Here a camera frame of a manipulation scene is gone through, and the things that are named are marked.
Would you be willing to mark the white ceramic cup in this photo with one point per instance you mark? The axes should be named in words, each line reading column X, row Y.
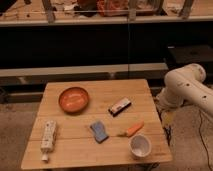
column 140, row 146

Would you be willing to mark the white remote controller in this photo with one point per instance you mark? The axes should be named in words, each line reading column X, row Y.
column 48, row 139

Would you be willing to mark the blue sponge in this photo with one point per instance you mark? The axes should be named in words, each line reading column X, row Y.
column 99, row 131

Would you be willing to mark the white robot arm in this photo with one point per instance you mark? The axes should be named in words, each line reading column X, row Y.
column 186, row 83

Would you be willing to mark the orange pepper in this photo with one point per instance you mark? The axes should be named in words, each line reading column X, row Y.
column 131, row 130

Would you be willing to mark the wooden table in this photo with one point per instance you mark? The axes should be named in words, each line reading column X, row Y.
column 91, row 137

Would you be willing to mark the black box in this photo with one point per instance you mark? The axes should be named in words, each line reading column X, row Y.
column 183, row 55

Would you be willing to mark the orange bowl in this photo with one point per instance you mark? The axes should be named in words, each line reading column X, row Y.
column 73, row 99

